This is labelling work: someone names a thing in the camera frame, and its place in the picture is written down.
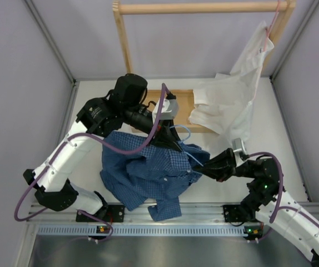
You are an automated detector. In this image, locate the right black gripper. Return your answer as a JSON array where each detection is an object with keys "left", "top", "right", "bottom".
[{"left": 192, "top": 147, "right": 256, "bottom": 182}]

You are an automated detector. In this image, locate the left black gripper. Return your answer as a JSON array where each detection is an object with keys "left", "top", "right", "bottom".
[{"left": 123, "top": 103, "right": 184, "bottom": 152}]

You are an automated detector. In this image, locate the blue wire hanger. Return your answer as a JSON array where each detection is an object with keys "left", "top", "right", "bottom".
[{"left": 169, "top": 124, "right": 205, "bottom": 167}]

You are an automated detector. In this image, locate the blue checked shirt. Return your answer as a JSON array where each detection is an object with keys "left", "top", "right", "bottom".
[{"left": 100, "top": 144, "right": 210, "bottom": 221}]

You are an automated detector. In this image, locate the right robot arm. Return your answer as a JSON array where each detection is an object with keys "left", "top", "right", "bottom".
[{"left": 193, "top": 149, "right": 319, "bottom": 266}]

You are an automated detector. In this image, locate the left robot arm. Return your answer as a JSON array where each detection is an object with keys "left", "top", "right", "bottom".
[{"left": 23, "top": 73, "right": 181, "bottom": 222}]

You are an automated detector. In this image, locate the white shirt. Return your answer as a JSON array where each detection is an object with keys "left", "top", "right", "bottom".
[{"left": 189, "top": 21, "right": 275, "bottom": 150}]

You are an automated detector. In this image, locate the wooden clothes rack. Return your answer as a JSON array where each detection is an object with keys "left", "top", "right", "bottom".
[{"left": 112, "top": 0, "right": 297, "bottom": 134}]

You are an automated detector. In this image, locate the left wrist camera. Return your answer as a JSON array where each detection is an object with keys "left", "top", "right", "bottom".
[{"left": 152, "top": 99, "right": 179, "bottom": 122}]

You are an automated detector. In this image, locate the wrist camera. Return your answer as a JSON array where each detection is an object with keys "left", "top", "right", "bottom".
[
  {"left": 232, "top": 138, "right": 249, "bottom": 161},
  {"left": 152, "top": 99, "right": 179, "bottom": 122}
]

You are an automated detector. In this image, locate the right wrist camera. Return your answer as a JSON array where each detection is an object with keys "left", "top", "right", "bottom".
[{"left": 232, "top": 138, "right": 249, "bottom": 161}]

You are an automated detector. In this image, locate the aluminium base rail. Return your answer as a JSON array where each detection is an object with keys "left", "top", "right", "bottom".
[{"left": 27, "top": 202, "right": 319, "bottom": 223}]

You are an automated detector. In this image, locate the left aluminium frame post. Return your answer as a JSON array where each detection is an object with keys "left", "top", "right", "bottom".
[{"left": 22, "top": 0, "right": 78, "bottom": 105}]

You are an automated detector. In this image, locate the aluminium frame post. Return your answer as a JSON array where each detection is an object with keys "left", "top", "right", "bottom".
[
  {"left": 269, "top": 0, "right": 319, "bottom": 81},
  {"left": 22, "top": 0, "right": 78, "bottom": 105}
]

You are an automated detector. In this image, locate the pink wire hanger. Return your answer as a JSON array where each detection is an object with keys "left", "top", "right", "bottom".
[{"left": 253, "top": 0, "right": 281, "bottom": 99}]

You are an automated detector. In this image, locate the grey slotted cable duct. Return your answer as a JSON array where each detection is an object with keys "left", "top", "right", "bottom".
[{"left": 37, "top": 224, "right": 248, "bottom": 237}]

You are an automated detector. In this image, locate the right aluminium frame post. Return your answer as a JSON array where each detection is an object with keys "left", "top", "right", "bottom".
[{"left": 269, "top": 0, "right": 319, "bottom": 81}]

